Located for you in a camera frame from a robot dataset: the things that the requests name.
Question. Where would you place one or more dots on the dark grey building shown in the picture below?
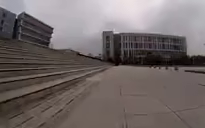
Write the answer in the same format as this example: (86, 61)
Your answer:
(3, 21)

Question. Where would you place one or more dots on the row of dark trees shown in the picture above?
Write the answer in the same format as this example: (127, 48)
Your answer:
(198, 60)

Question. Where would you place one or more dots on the raised stone kerb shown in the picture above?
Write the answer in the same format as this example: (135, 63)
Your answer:
(200, 71)

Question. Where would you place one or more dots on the grey paved plaza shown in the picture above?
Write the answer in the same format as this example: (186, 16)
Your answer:
(146, 100)

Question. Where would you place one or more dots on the row of bollards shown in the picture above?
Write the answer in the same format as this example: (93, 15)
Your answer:
(166, 67)

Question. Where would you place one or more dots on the wide stone steps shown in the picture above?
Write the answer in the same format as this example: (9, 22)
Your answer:
(26, 66)

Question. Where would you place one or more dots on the grey banded building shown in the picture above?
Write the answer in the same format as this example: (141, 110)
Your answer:
(35, 31)

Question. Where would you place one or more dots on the pale glass-fronted building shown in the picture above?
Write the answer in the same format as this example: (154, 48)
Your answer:
(146, 43)

